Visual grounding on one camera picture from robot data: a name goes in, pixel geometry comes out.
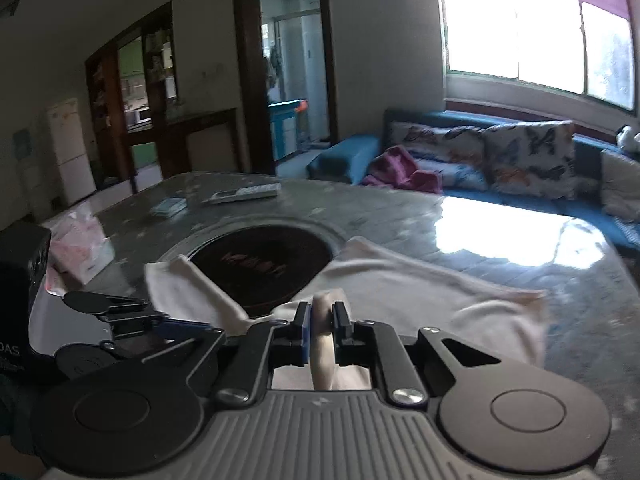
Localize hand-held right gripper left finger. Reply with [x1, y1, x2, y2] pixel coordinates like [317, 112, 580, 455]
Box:
[144, 301, 313, 406]

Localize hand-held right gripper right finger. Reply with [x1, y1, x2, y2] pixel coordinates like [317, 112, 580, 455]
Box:
[332, 301, 502, 406]

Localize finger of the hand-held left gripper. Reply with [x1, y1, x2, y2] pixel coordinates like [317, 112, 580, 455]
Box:
[63, 290, 169, 323]
[99, 317, 224, 357]

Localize white garment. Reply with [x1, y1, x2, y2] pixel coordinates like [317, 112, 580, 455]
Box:
[144, 236, 549, 392]

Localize pink tissue pack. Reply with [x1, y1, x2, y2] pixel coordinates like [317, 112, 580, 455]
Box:
[46, 207, 114, 295]

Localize round black induction cooktop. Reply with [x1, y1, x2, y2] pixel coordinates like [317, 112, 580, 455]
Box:
[191, 225, 336, 313]

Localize small blue card pack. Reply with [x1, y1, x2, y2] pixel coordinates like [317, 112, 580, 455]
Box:
[151, 197, 187, 218]

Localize white refrigerator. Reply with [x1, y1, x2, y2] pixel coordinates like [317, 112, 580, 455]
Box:
[45, 98, 97, 206]

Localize grey remote control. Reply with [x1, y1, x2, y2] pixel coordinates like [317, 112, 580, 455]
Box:
[201, 183, 282, 205]

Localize blue sofa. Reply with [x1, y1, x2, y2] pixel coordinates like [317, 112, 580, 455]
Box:
[307, 108, 640, 257]

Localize pink cloth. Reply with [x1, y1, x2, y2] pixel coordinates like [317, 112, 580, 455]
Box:
[362, 144, 444, 195]

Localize dark wooden sideboard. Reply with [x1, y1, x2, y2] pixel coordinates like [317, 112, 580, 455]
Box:
[164, 107, 242, 180]

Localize dark wooden shelf cabinet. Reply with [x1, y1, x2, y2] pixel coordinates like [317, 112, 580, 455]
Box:
[84, 1, 182, 193]

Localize butterfly print pillow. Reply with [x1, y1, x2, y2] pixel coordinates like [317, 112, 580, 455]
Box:
[481, 120, 577, 199]
[386, 120, 490, 192]

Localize blue cart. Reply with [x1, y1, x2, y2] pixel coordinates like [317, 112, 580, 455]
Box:
[267, 100, 311, 157]

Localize pale cushion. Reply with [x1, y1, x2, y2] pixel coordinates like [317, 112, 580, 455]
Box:
[599, 150, 640, 222]

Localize large window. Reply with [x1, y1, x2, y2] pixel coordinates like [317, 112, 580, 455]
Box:
[436, 0, 637, 112]

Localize dark wooden door frame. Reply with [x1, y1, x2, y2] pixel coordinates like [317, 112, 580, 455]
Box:
[231, 0, 339, 177]

